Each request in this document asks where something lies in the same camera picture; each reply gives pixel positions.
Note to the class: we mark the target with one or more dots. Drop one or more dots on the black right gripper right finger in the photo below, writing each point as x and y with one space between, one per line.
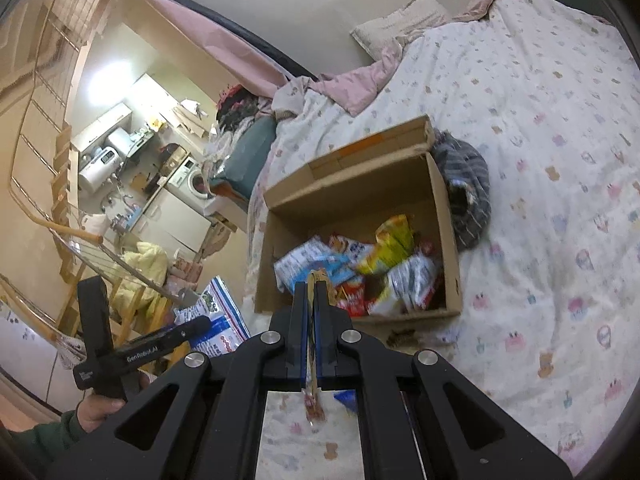
418 417

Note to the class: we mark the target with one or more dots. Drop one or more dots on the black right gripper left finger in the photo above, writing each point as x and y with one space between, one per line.
202 420

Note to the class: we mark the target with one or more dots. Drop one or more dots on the blue white chip bag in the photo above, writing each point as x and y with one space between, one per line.
227 329

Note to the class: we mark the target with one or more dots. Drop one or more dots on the white blue snack bag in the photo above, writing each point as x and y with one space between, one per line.
313 255

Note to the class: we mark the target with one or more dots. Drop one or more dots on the golden yellow chip bag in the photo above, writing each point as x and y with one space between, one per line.
394 243

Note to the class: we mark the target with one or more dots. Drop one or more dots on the blue cartoon snack bag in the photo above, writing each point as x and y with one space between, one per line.
348 399

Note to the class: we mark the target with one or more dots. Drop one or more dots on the left hand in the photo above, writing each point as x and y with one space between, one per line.
93 411

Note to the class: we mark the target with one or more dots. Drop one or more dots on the red snack packet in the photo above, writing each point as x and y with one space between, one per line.
358 295

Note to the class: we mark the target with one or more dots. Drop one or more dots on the yellow cloth on rack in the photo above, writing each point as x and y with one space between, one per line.
150 261

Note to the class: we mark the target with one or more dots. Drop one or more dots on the silver grey snack bag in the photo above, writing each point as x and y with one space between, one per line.
409 287

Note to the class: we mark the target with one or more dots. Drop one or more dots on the white patterned bed quilt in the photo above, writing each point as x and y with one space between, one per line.
549 96

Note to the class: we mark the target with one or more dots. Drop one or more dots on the brown cardboard box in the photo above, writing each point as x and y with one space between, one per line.
351 192

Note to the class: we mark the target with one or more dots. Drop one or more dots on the white water heater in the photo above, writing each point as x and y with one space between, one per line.
98 170

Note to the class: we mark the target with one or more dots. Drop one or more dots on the white washing machine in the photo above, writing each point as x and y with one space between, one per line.
188 185

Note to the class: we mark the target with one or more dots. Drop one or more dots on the grey striped garment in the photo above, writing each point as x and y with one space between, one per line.
466 177

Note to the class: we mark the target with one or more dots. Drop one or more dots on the teal folded blanket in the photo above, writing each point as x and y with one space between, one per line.
236 174

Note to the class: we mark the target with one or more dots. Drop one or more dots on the pink blanket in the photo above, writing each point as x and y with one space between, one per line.
355 90

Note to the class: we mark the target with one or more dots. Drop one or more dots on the pile of dark clothes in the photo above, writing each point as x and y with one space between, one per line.
237 103

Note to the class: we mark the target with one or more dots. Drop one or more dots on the pink curtain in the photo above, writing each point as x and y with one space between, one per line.
255 63

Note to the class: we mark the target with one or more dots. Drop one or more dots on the beige pillow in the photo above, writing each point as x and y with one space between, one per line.
396 30

